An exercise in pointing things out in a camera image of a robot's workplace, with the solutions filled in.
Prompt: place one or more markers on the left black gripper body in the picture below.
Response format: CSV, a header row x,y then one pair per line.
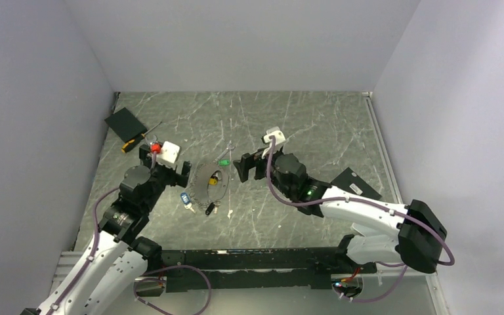
x,y
163,174

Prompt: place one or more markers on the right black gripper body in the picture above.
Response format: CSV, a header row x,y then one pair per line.
x,y
264,167

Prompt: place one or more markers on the blue key tag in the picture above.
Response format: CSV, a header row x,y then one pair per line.
x,y
185,198

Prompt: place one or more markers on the silver key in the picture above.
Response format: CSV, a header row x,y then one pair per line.
x,y
189,206

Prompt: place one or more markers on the black key tag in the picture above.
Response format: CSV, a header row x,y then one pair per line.
x,y
211,207

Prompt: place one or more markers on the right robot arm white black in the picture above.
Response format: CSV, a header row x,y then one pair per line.
x,y
406,234

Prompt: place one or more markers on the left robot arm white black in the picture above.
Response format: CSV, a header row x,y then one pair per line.
x,y
117,254

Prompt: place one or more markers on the long silver wrench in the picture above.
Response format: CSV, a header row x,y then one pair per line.
x,y
151,139

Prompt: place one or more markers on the short silver wrench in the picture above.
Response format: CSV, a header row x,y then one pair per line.
x,y
228,149

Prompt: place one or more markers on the yellow black screwdriver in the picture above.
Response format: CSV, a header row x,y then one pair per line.
x,y
131,144

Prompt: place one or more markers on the black box left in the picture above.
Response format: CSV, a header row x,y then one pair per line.
x,y
125,125

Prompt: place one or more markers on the black plate right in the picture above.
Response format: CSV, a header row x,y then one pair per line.
x,y
351,182

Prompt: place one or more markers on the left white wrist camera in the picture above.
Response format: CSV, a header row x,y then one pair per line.
x,y
165,154

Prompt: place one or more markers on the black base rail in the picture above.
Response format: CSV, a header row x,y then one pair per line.
x,y
312,267

